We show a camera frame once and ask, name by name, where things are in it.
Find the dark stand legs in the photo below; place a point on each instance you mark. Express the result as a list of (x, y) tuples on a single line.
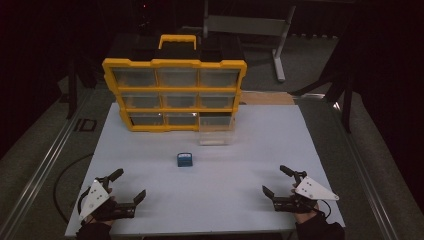
[(343, 96)]

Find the dark stand post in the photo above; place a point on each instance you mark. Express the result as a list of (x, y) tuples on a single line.
[(71, 90)]

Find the small blue box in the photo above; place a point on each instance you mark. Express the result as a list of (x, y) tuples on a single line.
[(184, 160)]

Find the aluminium rail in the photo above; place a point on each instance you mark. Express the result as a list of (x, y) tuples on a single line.
[(40, 170), (363, 173)]

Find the yellow black organizer cabinet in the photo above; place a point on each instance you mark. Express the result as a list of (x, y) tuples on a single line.
[(176, 89)]

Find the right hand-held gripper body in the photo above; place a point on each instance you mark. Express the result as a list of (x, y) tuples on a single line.
[(308, 193)]

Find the person's right hand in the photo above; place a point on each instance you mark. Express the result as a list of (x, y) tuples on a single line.
[(305, 213)]

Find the brown wooden board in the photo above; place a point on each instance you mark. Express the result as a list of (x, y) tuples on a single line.
[(266, 98)]

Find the black floor bracket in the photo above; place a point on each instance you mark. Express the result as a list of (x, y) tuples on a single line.
[(85, 125)]

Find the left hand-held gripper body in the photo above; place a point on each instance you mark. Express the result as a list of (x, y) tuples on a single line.
[(96, 196)]

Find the grey metal stand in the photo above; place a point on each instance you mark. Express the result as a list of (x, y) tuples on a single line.
[(253, 25)]

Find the person's left hand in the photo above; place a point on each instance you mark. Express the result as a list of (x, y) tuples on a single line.
[(105, 208)]

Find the clear plastic drawer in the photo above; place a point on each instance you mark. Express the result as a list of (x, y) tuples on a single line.
[(216, 138)]

